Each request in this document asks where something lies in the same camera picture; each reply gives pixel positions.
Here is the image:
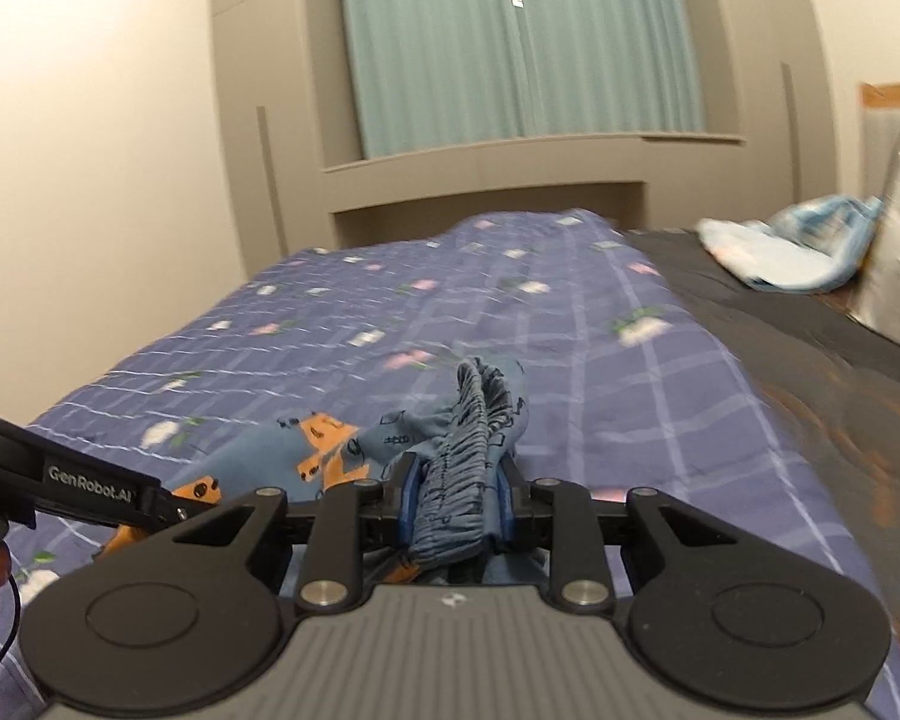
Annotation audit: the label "green curtain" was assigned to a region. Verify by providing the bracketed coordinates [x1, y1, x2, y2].
[334, 0, 710, 161]

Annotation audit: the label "purple checked floral bed sheet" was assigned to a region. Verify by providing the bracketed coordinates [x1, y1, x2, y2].
[0, 210, 882, 720]

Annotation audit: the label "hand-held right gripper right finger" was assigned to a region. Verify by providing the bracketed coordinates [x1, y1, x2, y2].
[493, 457, 760, 612]

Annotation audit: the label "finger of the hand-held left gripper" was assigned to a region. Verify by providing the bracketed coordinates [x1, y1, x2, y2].
[139, 486, 222, 535]

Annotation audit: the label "grey padded wood-trimmed wall panel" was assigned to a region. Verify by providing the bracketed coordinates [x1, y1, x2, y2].
[859, 82, 900, 200]

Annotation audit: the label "light blue crumpled cloth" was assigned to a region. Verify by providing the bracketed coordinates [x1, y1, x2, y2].
[697, 193, 887, 293]

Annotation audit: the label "beige built-in cabinet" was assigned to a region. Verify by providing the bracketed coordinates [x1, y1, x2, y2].
[208, 0, 863, 260]

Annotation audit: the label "blue pants with orange print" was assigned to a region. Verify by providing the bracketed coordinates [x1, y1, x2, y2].
[94, 358, 550, 587]

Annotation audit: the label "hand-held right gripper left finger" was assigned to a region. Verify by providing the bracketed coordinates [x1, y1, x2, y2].
[107, 456, 422, 611]

